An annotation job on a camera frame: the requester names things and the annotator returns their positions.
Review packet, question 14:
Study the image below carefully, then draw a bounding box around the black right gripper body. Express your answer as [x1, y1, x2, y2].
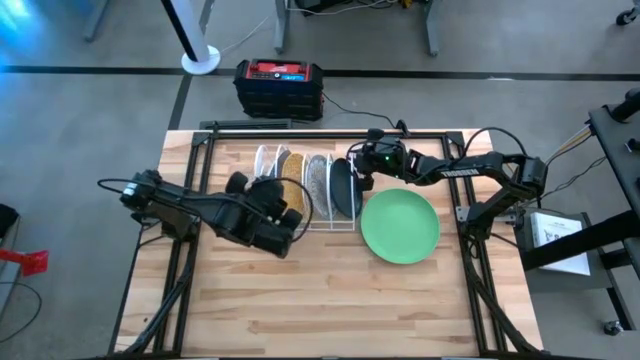
[354, 128, 411, 193]

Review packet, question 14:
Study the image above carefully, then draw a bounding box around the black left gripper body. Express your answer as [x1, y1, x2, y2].
[223, 171, 305, 233]

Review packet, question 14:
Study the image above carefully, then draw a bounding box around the dark teal plate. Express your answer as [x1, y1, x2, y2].
[328, 157, 365, 220]

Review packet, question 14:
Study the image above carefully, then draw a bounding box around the yellow patterned plate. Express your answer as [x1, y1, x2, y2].
[281, 151, 307, 217]

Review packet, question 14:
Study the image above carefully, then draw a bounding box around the blue white striped plate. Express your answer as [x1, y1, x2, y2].
[272, 147, 293, 180]

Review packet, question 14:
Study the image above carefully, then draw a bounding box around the floral patterned plate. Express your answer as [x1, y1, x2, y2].
[303, 153, 331, 221]

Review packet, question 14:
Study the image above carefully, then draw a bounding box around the green plate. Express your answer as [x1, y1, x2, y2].
[359, 187, 443, 266]

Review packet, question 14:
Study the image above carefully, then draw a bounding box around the black red power station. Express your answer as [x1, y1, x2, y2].
[233, 58, 325, 122]

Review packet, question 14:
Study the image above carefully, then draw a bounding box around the grey metal desk leg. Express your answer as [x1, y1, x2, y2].
[423, 0, 442, 57]
[81, 0, 110, 44]
[272, 0, 292, 55]

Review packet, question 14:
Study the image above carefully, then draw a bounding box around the white tower fan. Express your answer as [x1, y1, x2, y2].
[159, 0, 222, 76]

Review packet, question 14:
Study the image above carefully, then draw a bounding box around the white paper booklet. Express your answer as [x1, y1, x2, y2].
[528, 211, 593, 278]

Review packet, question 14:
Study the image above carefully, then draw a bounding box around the black side stand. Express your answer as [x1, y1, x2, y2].
[514, 88, 640, 281]

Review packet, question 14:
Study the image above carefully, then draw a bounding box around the red flat object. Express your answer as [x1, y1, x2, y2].
[0, 248, 50, 278]

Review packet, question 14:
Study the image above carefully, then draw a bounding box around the grey black bin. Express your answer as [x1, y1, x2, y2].
[0, 203, 22, 314]

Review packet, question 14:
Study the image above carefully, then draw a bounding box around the black power cable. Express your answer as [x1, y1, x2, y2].
[319, 91, 401, 129]

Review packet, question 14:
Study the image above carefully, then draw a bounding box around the black aluminium table frame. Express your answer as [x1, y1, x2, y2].
[107, 128, 544, 359]

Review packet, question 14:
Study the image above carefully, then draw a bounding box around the white wire dish rack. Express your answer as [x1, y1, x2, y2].
[252, 142, 366, 233]

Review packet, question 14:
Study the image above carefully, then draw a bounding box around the yellow cable bundle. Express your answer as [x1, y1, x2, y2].
[546, 123, 594, 165]

